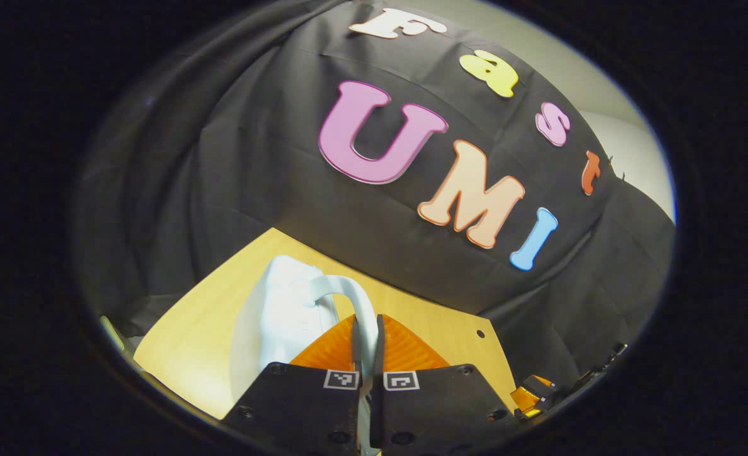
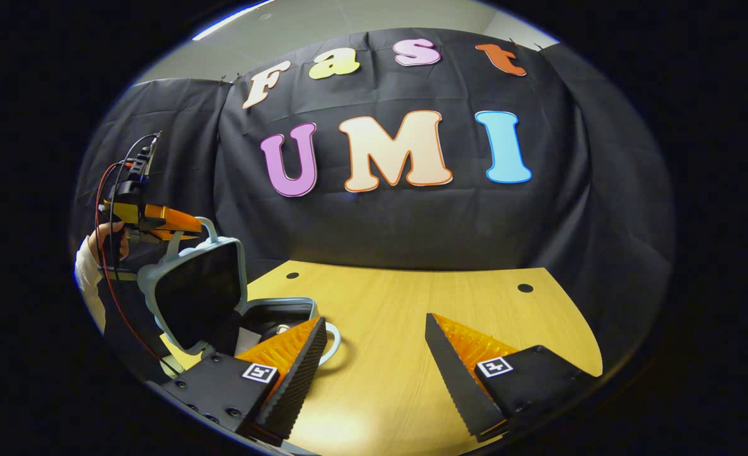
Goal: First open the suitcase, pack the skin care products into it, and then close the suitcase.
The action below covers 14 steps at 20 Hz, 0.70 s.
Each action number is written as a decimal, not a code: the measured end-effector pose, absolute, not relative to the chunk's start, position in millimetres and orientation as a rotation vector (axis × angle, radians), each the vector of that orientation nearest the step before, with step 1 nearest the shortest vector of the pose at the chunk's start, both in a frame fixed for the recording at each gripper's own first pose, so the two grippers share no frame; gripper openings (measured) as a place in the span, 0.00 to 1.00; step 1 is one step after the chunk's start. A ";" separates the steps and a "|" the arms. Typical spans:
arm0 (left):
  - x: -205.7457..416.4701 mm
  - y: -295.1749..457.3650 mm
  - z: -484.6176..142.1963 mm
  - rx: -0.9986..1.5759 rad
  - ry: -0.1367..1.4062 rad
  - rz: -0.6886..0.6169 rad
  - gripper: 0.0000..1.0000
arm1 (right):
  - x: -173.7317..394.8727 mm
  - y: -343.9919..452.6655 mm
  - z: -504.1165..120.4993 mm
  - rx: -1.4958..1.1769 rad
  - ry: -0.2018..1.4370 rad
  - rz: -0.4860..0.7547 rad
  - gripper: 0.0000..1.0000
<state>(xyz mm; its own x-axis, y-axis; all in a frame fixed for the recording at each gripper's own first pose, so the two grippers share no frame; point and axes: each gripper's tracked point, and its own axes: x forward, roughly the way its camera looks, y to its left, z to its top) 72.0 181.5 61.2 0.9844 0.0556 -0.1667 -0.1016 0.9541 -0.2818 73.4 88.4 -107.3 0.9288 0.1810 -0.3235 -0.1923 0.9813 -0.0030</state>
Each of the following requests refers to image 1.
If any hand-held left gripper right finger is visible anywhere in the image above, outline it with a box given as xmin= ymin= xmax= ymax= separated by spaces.
xmin=369 ymin=313 xmax=520 ymax=456

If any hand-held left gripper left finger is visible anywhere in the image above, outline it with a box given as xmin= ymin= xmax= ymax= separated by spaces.
xmin=222 ymin=315 xmax=364 ymax=456

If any black backdrop cloth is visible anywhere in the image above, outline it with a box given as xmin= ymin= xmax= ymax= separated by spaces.
xmin=73 ymin=0 xmax=677 ymax=406

